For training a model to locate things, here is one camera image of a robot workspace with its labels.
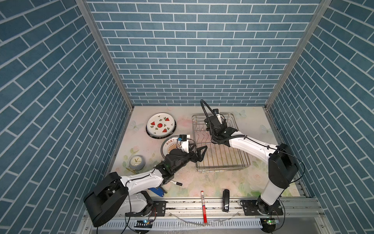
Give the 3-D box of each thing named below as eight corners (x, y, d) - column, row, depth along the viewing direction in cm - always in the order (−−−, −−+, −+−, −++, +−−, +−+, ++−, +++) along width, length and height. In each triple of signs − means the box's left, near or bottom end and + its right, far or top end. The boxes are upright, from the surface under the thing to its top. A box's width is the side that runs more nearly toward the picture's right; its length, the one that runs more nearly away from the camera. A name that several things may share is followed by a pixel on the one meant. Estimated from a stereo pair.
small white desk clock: (129, 171, 88) (126, 168, 85) (133, 157, 94) (131, 154, 90) (143, 171, 88) (141, 168, 85) (146, 158, 94) (145, 154, 90)
